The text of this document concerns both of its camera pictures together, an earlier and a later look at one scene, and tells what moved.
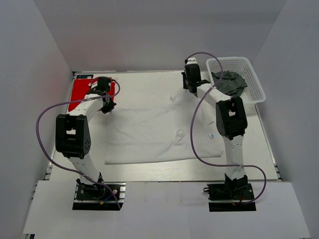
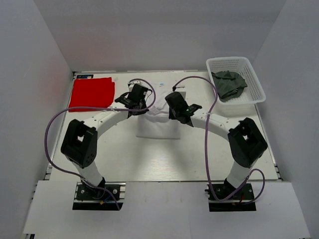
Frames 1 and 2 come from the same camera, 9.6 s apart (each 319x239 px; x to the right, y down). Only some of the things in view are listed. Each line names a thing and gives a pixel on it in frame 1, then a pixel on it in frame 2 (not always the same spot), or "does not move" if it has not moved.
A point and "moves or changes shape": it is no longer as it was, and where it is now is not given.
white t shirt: [157, 128] moves or changes shape
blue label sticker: [84, 76] does not move
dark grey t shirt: [232, 83] does not move
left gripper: [109, 108] → [141, 112]
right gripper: [185, 84] → [172, 115]
